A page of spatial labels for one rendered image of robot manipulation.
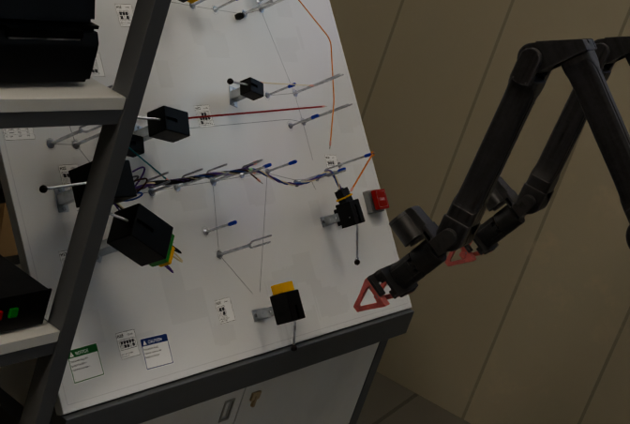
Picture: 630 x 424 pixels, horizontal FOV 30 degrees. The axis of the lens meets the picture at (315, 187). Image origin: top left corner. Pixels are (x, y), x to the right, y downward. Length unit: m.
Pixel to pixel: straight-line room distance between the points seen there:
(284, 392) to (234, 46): 0.80
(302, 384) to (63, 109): 1.26
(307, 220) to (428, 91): 1.77
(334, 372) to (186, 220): 0.68
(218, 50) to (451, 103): 1.86
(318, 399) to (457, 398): 1.74
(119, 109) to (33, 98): 0.17
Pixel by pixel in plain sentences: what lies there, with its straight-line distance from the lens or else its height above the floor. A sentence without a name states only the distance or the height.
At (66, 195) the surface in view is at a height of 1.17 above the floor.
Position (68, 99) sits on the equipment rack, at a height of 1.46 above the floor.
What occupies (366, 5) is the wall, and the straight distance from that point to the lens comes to 4.50.
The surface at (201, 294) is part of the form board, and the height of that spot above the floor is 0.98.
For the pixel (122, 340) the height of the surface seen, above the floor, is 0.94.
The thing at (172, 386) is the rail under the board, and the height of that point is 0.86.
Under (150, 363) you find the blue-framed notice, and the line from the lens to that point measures 2.24.
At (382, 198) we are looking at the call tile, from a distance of 2.93.
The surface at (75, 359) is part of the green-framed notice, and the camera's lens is 2.12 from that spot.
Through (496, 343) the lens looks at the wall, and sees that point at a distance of 4.46.
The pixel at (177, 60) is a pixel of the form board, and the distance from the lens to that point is 2.52.
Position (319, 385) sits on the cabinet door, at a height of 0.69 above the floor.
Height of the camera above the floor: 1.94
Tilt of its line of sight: 17 degrees down
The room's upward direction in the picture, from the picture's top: 19 degrees clockwise
